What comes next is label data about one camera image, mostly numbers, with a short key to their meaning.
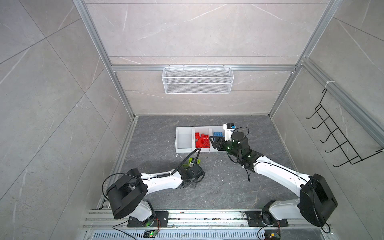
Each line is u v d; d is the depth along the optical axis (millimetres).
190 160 790
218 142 717
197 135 1024
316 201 413
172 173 568
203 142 991
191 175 657
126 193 445
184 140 1037
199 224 729
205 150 953
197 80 1003
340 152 623
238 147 615
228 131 729
